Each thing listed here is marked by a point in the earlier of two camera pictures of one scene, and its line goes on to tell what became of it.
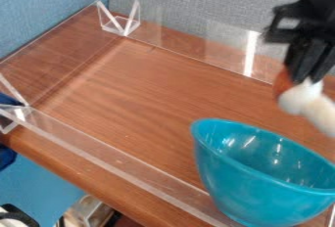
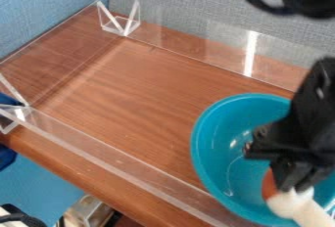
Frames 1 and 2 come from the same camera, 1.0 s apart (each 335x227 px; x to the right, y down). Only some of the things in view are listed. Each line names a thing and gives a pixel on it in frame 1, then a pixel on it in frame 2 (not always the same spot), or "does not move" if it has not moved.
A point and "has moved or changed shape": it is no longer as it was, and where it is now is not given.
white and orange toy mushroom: x=306 y=98 has moved or changed shape
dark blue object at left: x=8 y=150 does not move
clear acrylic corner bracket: x=116 y=24 does not move
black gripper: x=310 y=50 to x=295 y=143
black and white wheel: x=14 y=217 does not move
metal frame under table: x=87 y=212 does not move
